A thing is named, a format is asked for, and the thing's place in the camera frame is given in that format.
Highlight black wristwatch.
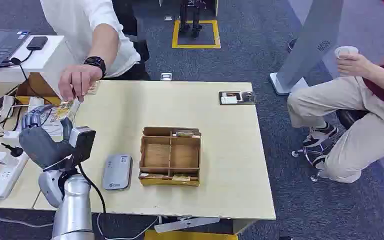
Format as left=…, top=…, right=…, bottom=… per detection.
left=82, top=55, right=108, bottom=79

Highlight standing person's hand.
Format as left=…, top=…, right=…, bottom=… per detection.
left=57, top=64, right=104, bottom=103

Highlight black tray with cards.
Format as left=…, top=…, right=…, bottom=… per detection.
left=218, top=90, right=257, bottom=106

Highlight black power plug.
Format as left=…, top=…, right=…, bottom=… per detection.
left=0, top=142, right=25, bottom=159

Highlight grey metal bracket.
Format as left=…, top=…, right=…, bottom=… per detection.
left=153, top=216, right=222, bottom=234

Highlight standing person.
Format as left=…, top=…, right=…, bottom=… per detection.
left=39, top=0, right=152, bottom=103

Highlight seated person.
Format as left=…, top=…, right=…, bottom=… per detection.
left=286, top=29, right=384, bottom=185

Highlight seated person's hand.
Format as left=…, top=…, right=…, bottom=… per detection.
left=336, top=52, right=374, bottom=78

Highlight black wheeled stool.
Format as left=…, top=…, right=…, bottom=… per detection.
left=290, top=109, right=369, bottom=183

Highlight white side table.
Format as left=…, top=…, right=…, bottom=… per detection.
left=0, top=34, right=78, bottom=84

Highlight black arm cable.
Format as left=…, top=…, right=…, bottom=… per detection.
left=76, top=162, right=108, bottom=215

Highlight yellow floor tape square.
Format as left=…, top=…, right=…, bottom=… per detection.
left=171, top=19, right=222, bottom=50

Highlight yellow panel under desk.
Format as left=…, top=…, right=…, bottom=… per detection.
left=143, top=229, right=239, bottom=240

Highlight white power strip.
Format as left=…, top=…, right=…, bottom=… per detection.
left=0, top=151, right=31, bottom=202

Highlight grey floor stand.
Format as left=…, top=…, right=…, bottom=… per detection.
left=269, top=0, right=345, bottom=97

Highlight card with pale print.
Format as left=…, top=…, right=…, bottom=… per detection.
left=87, top=81, right=101, bottom=96

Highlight wooden card box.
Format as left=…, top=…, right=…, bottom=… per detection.
left=138, top=126, right=202, bottom=187

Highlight black power bank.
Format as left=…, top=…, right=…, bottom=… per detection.
left=25, top=36, right=49, bottom=52

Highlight white paper cup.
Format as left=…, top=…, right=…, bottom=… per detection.
left=334, top=45, right=360, bottom=61

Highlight black robot legs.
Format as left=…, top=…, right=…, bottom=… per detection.
left=178, top=0, right=210, bottom=39

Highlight black cable on desk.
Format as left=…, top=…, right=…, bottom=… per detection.
left=0, top=57, right=47, bottom=126

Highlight white power cable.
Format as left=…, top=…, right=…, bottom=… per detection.
left=0, top=198, right=54, bottom=229

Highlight printed yellow card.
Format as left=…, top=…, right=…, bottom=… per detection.
left=50, top=98, right=81, bottom=122

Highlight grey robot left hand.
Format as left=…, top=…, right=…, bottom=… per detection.
left=18, top=105, right=78, bottom=170

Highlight brown cardboard box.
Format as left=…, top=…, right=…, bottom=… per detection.
left=15, top=72, right=63, bottom=107

